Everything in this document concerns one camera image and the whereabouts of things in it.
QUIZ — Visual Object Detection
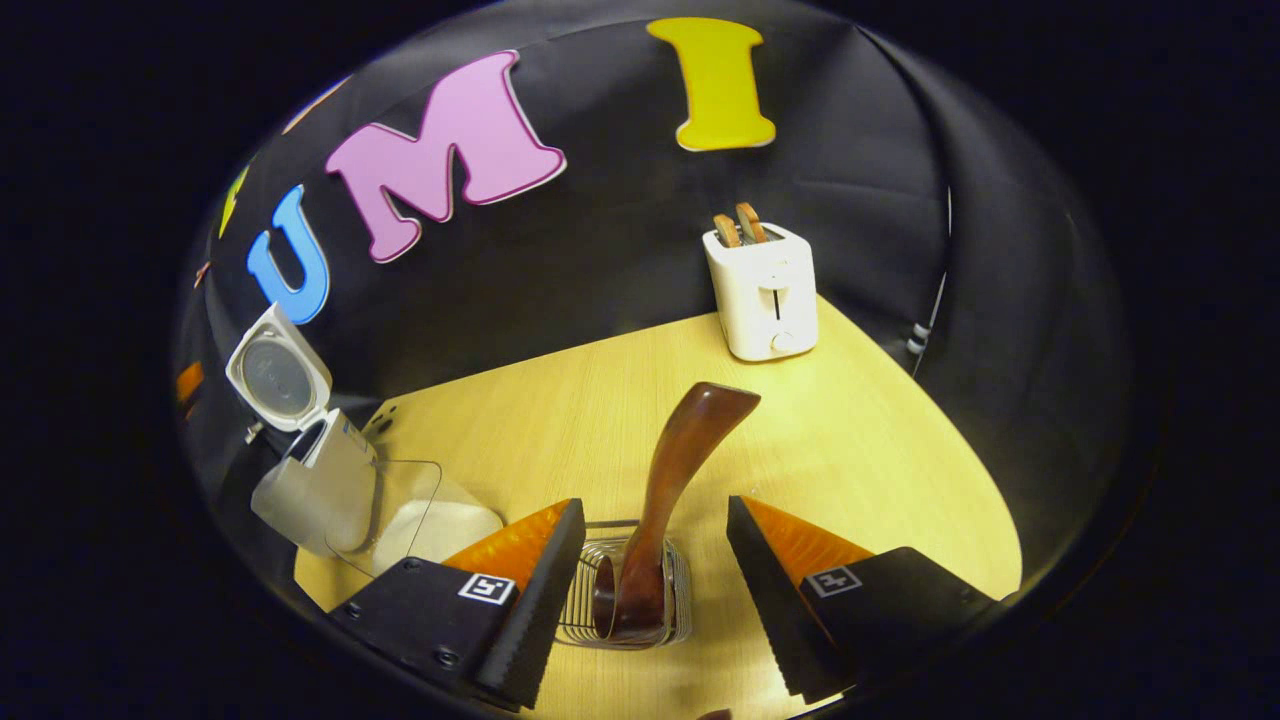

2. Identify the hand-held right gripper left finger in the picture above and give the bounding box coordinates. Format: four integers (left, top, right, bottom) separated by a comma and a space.
330, 498, 587, 711

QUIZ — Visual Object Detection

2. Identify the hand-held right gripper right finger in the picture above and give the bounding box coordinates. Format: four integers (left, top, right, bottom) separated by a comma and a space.
727, 495, 1001, 706

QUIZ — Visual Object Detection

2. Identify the wire chopstick holder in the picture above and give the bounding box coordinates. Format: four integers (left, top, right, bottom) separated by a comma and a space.
555, 520, 693, 651

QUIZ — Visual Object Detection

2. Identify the brown wooden spoon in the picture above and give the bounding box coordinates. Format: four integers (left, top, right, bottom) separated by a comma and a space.
592, 382, 762, 641

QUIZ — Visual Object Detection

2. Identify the white rice cooker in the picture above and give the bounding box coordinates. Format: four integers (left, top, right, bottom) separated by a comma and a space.
225, 303, 379, 558

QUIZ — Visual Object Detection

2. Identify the white toaster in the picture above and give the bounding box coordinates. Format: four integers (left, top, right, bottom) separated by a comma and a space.
702, 220, 820, 363

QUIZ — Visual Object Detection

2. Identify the black backdrop cloth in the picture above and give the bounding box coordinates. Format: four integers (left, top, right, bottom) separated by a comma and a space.
175, 0, 1131, 601

